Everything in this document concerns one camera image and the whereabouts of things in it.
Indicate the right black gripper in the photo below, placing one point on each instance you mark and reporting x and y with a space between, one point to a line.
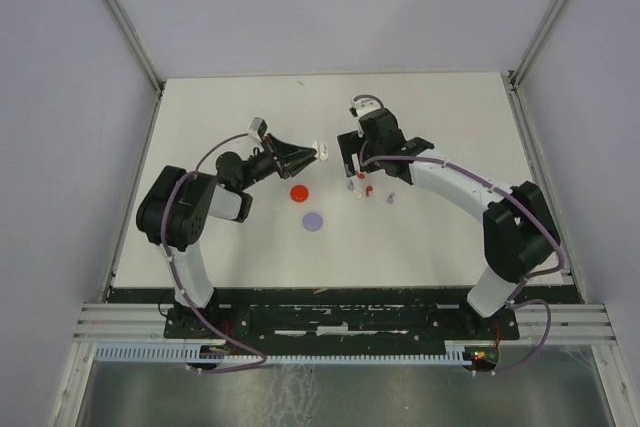
348 143

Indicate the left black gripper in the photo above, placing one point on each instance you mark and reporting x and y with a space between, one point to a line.
291 157

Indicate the white round charging case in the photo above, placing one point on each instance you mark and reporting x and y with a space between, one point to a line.
321 151

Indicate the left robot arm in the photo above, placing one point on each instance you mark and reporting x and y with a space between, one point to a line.
174 212

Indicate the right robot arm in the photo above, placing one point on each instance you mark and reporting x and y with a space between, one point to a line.
519 233

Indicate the orange round charging case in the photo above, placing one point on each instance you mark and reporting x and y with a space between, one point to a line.
299 193

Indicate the purple round charging case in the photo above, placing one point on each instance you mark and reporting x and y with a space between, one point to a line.
312 221

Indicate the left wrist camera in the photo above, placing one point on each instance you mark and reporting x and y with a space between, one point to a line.
257 129

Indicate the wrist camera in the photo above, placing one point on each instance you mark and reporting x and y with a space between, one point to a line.
362 105
257 129

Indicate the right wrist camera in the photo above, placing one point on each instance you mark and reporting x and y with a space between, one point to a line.
362 105

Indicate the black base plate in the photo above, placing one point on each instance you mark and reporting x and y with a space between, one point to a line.
409 315

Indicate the left aluminium frame post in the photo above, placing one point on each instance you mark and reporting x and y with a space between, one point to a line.
129 33

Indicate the aluminium frame post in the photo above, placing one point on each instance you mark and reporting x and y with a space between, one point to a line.
542 34
129 33

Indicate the right aluminium frame post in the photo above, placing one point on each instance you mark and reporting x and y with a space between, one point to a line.
542 34

